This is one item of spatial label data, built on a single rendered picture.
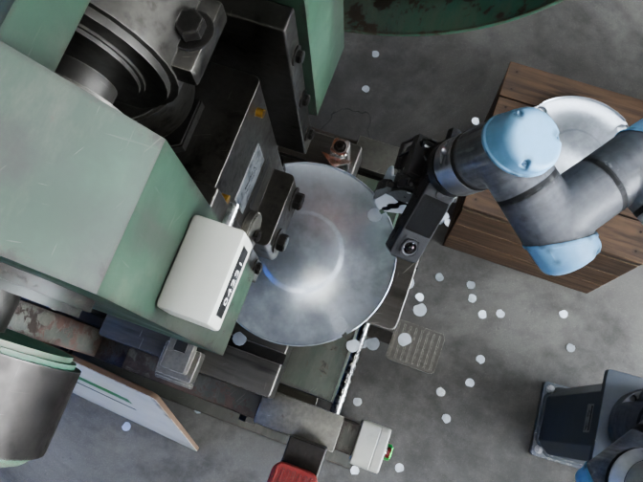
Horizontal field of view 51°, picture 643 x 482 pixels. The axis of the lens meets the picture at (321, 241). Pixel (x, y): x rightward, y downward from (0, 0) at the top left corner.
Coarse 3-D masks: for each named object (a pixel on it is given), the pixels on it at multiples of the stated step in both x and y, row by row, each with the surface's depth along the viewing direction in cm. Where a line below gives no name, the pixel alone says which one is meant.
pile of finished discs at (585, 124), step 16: (576, 96) 153; (544, 112) 154; (560, 112) 152; (576, 112) 152; (592, 112) 152; (608, 112) 152; (560, 128) 151; (576, 128) 151; (592, 128) 151; (608, 128) 151; (624, 128) 152; (576, 144) 150; (592, 144) 149; (560, 160) 149; (576, 160) 149
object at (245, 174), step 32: (224, 96) 68; (256, 96) 68; (192, 128) 66; (224, 128) 67; (256, 128) 72; (192, 160) 66; (224, 160) 66; (256, 160) 76; (224, 192) 69; (256, 192) 82; (288, 192) 85; (256, 224) 82; (288, 224) 92
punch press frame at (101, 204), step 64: (0, 0) 33; (64, 0) 37; (320, 0) 62; (0, 64) 33; (320, 64) 71; (0, 128) 33; (64, 128) 35; (128, 128) 37; (0, 192) 33; (64, 192) 35; (128, 192) 37; (192, 192) 46; (0, 256) 34; (64, 256) 35; (128, 256) 39; (128, 320) 71; (320, 384) 111
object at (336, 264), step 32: (320, 192) 105; (352, 192) 105; (320, 224) 104; (352, 224) 104; (384, 224) 104; (288, 256) 102; (320, 256) 102; (352, 256) 103; (384, 256) 102; (256, 288) 102; (288, 288) 101; (320, 288) 101; (352, 288) 101; (384, 288) 101; (256, 320) 101; (288, 320) 101; (320, 320) 100; (352, 320) 100
